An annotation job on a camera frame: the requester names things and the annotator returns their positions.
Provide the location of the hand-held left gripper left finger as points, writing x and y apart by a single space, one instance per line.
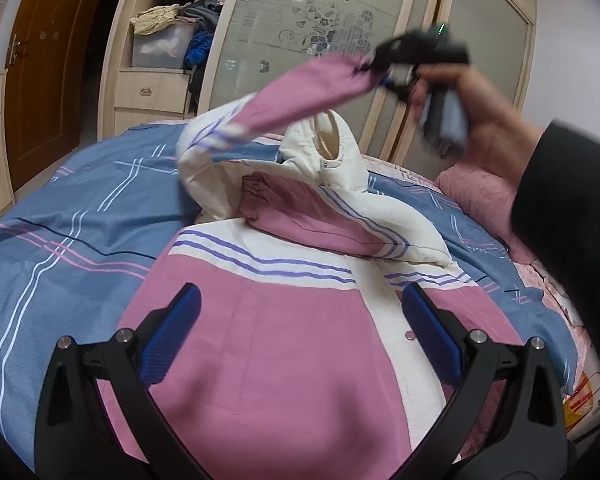
172 330

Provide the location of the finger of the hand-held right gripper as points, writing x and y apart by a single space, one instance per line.
395 80

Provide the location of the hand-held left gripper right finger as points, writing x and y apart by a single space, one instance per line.
430 330

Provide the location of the pink and white hooded jacket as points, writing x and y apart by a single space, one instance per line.
280 360

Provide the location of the person's right forearm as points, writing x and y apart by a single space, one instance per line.
570 210

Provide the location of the grey folded clothes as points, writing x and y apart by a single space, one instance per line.
202 15

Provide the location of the person's right hand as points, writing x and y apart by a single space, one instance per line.
495 125

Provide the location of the frosted floral wardrobe door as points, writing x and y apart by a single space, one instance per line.
290 0
495 15

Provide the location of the pink rolled quilt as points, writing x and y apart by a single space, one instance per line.
475 195

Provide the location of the floral print quilt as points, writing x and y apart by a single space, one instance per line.
580 360

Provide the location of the blue plaid bed sheet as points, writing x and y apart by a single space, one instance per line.
55 200

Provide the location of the blue garment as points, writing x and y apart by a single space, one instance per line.
200 50

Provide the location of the beige wardrobe drawer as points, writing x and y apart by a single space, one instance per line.
150 121
150 90

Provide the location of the clear plastic storage box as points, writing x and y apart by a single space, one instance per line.
160 50

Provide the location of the yellow crumpled cloth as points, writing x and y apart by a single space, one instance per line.
155 17

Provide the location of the beige wooden wardrobe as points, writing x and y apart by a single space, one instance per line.
112 35

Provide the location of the brown wooden door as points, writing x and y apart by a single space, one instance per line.
60 60

